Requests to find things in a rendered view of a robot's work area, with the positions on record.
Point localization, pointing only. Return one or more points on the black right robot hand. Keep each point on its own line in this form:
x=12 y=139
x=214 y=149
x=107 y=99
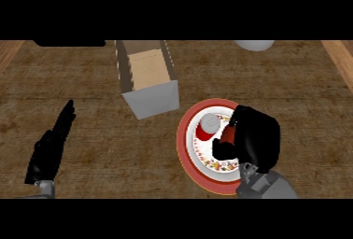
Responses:
x=257 y=137

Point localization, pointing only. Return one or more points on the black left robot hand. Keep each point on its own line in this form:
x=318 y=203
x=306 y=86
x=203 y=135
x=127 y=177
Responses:
x=48 y=149

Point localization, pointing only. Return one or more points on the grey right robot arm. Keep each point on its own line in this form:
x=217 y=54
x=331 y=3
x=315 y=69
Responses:
x=265 y=185

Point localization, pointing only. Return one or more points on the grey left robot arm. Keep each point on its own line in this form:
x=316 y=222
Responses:
x=45 y=189

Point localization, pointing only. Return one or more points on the red rimmed white plate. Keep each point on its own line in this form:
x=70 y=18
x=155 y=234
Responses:
x=203 y=161

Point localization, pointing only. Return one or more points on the cardboard box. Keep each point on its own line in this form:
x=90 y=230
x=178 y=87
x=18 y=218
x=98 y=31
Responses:
x=146 y=77

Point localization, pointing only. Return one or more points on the red can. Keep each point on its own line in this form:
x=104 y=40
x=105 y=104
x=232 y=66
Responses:
x=207 y=127

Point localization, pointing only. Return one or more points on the pale grey round object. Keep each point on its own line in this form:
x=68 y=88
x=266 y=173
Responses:
x=253 y=44

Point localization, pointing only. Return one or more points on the black appliance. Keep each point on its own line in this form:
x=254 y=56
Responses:
x=68 y=43

